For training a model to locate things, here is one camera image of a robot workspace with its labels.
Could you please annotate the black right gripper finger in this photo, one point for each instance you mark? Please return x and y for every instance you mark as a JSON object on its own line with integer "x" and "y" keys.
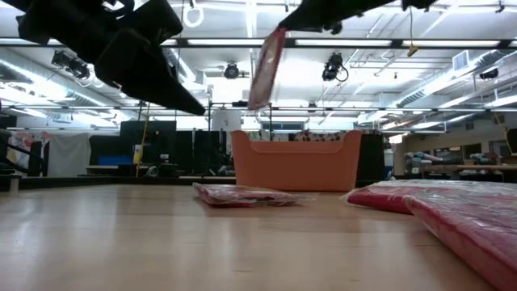
{"x": 323, "y": 14}

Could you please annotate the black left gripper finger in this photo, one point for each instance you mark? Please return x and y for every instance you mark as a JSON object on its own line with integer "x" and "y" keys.
{"x": 159, "y": 18}
{"x": 141, "y": 77}

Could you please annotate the red Orville popcorn bag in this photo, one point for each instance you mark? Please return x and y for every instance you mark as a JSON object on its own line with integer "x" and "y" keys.
{"x": 242, "y": 196}
{"x": 476, "y": 230}
{"x": 387, "y": 196}
{"x": 264, "y": 70}

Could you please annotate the yellow hanging tag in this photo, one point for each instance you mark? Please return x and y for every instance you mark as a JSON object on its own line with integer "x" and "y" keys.
{"x": 412, "y": 50}

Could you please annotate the yellow pole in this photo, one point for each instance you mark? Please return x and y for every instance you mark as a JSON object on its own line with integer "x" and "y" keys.
{"x": 142, "y": 141}

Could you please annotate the white cloth sheet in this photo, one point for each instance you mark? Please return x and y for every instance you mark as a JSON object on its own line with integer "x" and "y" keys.
{"x": 70, "y": 155}

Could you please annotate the orange plastic basket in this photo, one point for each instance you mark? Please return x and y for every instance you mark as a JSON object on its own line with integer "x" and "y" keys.
{"x": 297, "y": 165}

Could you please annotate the wooden workbench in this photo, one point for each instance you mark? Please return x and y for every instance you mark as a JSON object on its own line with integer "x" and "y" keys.
{"x": 460, "y": 167}

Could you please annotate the black hanging camera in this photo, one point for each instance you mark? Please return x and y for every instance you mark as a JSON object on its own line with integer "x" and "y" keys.
{"x": 70, "y": 64}
{"x": 333, "y": 66}
{"x": 231, "y": 71}

